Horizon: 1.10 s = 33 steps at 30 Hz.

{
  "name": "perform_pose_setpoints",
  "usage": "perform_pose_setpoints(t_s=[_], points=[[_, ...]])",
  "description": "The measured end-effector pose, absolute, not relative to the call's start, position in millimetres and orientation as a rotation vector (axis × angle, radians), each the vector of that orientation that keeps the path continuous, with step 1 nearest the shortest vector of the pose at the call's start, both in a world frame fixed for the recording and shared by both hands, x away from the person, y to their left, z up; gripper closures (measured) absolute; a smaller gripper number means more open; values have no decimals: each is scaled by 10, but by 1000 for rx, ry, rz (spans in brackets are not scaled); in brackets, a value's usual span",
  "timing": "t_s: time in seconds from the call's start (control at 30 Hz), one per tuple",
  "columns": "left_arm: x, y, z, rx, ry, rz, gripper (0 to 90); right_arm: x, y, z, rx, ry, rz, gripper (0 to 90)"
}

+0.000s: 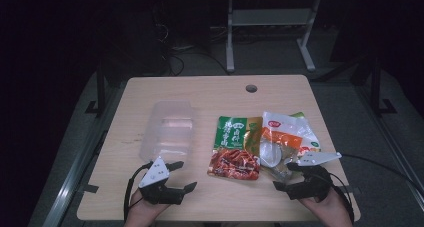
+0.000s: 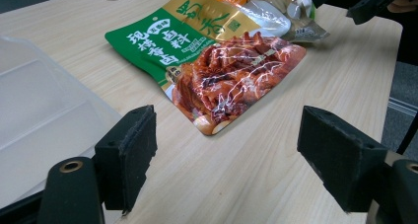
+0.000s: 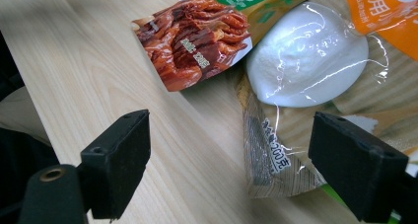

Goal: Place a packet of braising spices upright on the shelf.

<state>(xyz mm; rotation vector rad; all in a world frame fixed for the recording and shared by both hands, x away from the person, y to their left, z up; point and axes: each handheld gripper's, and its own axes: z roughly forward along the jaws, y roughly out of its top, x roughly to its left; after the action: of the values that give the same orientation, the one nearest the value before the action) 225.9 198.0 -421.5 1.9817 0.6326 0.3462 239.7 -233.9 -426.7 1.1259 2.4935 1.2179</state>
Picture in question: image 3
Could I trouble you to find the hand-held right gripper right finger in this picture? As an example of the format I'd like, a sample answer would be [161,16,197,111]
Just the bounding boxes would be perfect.
[308,111,410,223]

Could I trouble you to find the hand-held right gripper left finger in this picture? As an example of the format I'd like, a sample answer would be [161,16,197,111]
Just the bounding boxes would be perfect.
[80,109,152,220]

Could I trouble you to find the clear orange white powder packet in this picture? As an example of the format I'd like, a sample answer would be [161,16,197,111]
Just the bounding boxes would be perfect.
[236,0,418,199]

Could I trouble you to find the red snack food packet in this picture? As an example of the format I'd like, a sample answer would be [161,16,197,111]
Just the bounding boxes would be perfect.
[131,0,333,93]

